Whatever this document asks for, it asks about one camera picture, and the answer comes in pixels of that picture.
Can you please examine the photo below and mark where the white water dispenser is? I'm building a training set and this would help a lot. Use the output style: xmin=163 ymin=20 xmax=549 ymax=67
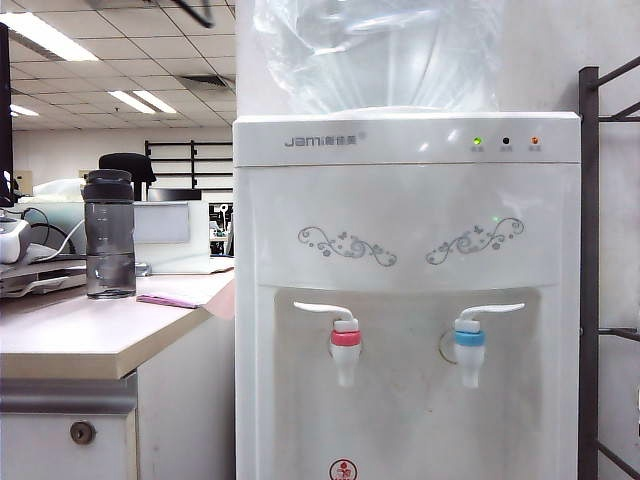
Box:
xmin=232 ymin=110 xmax=584 ymax=480

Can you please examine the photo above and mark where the red hot water tap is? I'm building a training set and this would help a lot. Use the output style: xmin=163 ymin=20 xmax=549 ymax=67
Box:
xmin=292 ymin=301 xmax=364 ymax=388

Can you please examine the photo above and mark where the white desk partition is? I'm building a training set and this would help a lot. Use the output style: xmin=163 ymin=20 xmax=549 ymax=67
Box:
xmin=132 ymin=201 xmax=211 ymax=275

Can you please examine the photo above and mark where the plastic-wrapped water jug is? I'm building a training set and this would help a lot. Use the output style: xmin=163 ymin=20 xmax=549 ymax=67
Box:
xmin=252 ymin=0 xmax=504 ymax=115

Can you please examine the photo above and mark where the blue cold water tap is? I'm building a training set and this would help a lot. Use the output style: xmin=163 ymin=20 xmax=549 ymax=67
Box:
xmin=452 ymin=302 xmax=526 ymax=390

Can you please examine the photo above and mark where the white office desk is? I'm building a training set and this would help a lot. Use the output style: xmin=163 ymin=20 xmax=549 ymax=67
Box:
xmin=0 ymin=257 xmax=236 ymax=480

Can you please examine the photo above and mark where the dark grey water bottle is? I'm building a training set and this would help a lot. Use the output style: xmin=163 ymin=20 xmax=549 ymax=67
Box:
xmin=81 ymin=168 xmax=138 ymax=300

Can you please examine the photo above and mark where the black slatted metal rack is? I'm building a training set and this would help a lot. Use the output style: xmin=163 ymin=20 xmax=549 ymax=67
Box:
xmin=143 ymin=139 xmax=235 ymax=191

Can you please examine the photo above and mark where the pink paper sheet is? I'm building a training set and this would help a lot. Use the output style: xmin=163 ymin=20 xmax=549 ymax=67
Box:
xmin=135 ymin=292 xmax=214 ymax=310

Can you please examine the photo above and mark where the ceiling air vent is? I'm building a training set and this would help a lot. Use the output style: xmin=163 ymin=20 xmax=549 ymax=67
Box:
xmin=177 ymin=74 xmax=236 ymax=91

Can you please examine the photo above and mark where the black office chair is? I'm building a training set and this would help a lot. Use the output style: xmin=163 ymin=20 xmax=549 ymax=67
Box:
xmin=98 ymin=152 xmax=158 ymax=203

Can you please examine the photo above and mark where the double ceiling light panel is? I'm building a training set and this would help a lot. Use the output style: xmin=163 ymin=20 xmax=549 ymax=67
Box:
xmin=106 ymin=89 xmax=178 ymax=116

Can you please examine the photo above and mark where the white plastic bag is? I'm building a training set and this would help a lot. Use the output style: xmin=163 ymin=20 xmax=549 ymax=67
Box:
xmin=32 ymin=178 xmax=89 ymax=201

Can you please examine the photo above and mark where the dark metal shelf rack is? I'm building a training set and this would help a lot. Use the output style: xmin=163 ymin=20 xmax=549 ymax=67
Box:
xmin=577 ymin=53 xmax=640 ymax=480

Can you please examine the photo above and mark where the round metal drawer lock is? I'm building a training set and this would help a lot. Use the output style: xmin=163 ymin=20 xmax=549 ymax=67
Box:
xmin=69 ymin=421 xmax=97 ymax=446

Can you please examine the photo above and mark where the white desktop device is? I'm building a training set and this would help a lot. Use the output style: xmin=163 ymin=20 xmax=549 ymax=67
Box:
xmin=0 ymin=219 xmax=32 ymax=265

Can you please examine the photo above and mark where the long ceiling light panel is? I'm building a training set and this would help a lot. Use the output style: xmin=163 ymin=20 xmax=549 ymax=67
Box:
xmin=0 ymin=12 xmax=100 ymax=63

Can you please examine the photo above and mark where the white desk cable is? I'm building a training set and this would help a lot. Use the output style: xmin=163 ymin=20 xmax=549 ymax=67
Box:
xmin=49 ymin=219 xmax=87 ymax=259

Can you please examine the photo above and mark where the black desk cable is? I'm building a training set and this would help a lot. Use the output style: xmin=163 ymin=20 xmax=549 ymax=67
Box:
xmin=22 ymin=207 xmax=76 ymax=256

